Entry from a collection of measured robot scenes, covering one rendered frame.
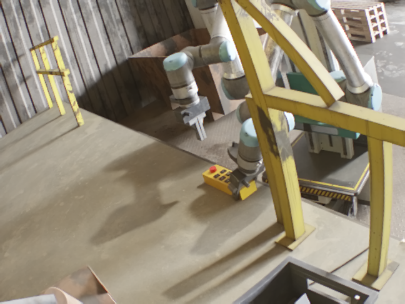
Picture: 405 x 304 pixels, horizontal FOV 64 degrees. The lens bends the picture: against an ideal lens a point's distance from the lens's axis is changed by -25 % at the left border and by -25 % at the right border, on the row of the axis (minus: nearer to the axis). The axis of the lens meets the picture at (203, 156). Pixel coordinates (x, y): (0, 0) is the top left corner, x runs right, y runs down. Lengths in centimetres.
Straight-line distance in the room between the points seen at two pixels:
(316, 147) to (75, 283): 213
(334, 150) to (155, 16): 341
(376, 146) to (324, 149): 168
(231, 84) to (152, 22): 310
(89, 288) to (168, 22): 497
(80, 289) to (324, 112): 65
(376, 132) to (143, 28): 452
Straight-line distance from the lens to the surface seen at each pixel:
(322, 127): 209
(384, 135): 80
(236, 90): 223
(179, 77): 150
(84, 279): 47
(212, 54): 156
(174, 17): 536
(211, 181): 169
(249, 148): 134
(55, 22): 473
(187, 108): 155
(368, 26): 596
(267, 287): 92
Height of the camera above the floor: 160
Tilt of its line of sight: 27 degrees down
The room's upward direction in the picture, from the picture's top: 19 degrees counter-clockwise
